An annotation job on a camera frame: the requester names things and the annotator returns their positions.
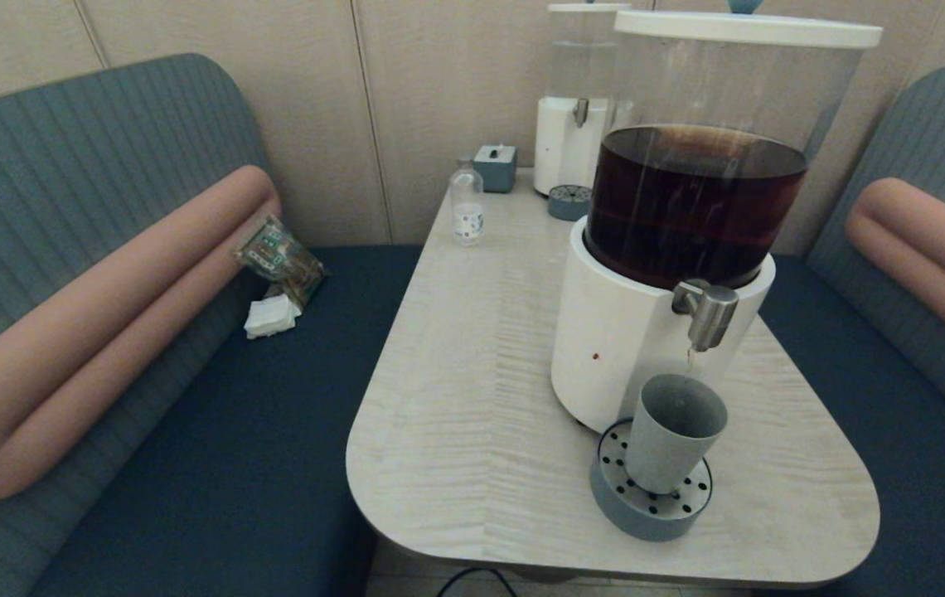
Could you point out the small blue tissue box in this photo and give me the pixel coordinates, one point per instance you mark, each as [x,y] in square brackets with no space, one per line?
[496,170]

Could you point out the green snack packet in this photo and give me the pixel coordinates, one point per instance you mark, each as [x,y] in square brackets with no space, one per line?
[278,254]

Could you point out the grey plastic cup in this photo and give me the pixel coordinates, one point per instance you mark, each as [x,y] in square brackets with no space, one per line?
[671,439]

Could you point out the small blue drip tray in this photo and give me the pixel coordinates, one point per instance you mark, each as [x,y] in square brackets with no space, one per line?
[568,203]

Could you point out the silver metal dispenser tap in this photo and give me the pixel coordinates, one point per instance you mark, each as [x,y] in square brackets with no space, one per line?
[711,319]

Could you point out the small white water dispenser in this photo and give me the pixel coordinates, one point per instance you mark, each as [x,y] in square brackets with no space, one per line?
[564,141]

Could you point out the large dispenser with dark tea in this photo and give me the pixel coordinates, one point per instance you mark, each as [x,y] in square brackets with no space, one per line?
[630,356]

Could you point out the blue booth sofa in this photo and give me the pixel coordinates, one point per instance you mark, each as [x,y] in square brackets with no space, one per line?
[920,464]
[66,166]

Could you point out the large white dispenser lid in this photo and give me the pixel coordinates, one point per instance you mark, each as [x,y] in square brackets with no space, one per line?
[746,29]

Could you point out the clear plastic bottle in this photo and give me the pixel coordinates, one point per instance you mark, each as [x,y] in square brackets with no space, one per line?
[467,215]

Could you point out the white folded napkin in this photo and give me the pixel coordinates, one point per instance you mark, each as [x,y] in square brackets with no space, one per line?
[271,317]

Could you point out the large blue perforated drip tray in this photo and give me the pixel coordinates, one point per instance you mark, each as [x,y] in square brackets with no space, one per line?
[646,518]

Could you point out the small white dispenser lid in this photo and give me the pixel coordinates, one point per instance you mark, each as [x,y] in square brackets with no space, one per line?
[584,7]

